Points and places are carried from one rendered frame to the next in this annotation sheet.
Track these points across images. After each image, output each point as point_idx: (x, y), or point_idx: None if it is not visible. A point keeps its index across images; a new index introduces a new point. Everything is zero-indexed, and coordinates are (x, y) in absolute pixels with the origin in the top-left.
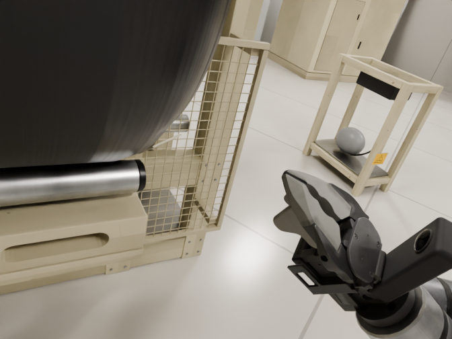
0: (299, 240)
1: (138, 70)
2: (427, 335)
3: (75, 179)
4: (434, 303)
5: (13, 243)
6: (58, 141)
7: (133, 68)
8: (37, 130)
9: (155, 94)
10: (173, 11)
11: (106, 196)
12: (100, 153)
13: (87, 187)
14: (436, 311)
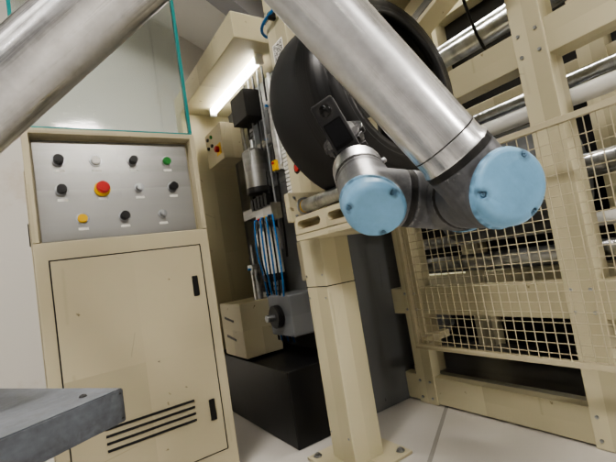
0: None
1: (308, 116)
2: (335, 165)
3: None
4: (352, 149)
5: (329, 210)
6: (315, 153)
7: (307, 116)
8: (307, 148)
9: (316, 122)
10: (305, 96)
11: None
12: (333, 159)
13: None
14: (347, 152)
